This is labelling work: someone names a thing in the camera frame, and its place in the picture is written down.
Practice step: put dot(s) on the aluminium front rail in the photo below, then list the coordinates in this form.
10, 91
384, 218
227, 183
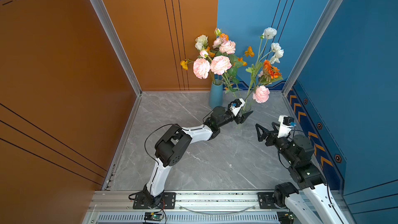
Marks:
192, 207

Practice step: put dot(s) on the orange rose flower stem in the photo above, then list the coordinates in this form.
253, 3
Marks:
224, 37

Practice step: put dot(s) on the clear ribbed glass vase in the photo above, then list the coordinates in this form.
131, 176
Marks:
248, 106

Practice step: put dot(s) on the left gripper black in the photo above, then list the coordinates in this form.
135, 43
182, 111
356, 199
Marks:
240, 119

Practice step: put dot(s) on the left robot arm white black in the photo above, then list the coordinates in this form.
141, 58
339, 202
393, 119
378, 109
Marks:
171, 147

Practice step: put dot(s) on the left aluminium corner post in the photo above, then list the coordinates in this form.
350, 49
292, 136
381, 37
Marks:
108, 26

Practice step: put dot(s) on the right circuit board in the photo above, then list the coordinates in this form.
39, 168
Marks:
285, 217

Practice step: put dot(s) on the aluminium corner post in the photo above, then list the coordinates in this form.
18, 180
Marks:
326, 17
108, 26

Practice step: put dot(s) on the orange gerbera flower stem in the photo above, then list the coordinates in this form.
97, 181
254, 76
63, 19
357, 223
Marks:
269, 74

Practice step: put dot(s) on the white cream rose stem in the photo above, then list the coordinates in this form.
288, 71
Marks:
203, 39

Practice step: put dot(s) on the pink carnation flower stem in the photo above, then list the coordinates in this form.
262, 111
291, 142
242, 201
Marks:
227, 46

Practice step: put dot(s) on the teal ceramic vase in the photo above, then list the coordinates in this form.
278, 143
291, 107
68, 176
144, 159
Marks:
216, 94

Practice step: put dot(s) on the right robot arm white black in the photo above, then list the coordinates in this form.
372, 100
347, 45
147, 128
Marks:
311, 202

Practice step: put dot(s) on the right aluminium corner post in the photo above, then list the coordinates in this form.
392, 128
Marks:
326, 17

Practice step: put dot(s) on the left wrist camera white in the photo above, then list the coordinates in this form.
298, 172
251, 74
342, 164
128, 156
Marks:
235, 106

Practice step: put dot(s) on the white rosebud flower stem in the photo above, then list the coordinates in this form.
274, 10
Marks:
199, 46

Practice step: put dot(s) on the white pink small flowers stem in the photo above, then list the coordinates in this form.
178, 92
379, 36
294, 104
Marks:
268, 50

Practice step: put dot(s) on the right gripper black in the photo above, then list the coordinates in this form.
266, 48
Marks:
272, 135

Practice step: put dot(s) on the orange poppy flower stem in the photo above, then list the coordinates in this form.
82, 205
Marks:
247, 53

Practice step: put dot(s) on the left green circuit board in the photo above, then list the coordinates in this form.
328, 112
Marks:
154, 218

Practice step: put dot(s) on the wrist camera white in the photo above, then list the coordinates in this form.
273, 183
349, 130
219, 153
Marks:
235, 106
286, 124

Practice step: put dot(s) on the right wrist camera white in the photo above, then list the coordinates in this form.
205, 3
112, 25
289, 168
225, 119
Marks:
286, 124

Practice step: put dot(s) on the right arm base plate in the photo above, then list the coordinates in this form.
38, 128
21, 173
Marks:
266, 200

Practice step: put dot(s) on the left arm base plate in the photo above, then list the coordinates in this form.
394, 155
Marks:
165, 200

